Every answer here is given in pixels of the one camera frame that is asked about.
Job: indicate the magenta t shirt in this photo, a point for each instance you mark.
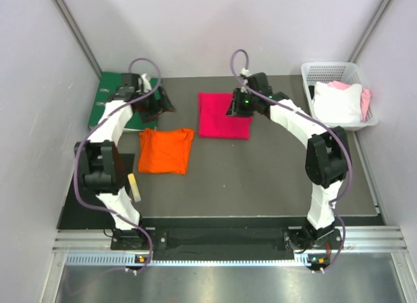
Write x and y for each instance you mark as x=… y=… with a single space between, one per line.
x=213 y=121

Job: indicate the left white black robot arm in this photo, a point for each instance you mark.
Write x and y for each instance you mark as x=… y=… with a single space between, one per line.
x=100 y=175

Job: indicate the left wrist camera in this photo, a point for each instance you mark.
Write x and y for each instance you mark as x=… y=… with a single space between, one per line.
x=145 y=83

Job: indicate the light pink t shirt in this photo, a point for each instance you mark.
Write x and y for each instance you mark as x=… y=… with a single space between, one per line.
x=365 y=96

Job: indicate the black mat left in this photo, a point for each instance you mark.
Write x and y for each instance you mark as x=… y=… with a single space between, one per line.
x=74 y=216

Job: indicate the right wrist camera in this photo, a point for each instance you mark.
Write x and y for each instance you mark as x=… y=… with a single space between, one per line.
x=244 y=73

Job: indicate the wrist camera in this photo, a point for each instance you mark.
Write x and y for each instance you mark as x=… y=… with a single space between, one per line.
x=145 y=83
x=244 y=73

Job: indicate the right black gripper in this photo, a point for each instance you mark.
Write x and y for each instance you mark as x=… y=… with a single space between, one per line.
x=236 y=109

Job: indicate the white t shirt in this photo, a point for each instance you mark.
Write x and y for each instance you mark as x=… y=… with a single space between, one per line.
x=331 y=105

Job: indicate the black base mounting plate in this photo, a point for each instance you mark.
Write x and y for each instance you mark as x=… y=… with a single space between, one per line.
x=227 y=238

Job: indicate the aluminium frame rail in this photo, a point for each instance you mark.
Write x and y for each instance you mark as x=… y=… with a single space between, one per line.
x=93 y=248

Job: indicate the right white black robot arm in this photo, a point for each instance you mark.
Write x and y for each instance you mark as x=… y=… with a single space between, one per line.
x=327 y=153

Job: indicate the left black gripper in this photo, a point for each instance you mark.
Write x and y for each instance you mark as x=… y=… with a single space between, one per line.
x=159 y=106

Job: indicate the orange t shirt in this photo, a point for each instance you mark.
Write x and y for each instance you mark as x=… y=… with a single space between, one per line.
x=165 y=151

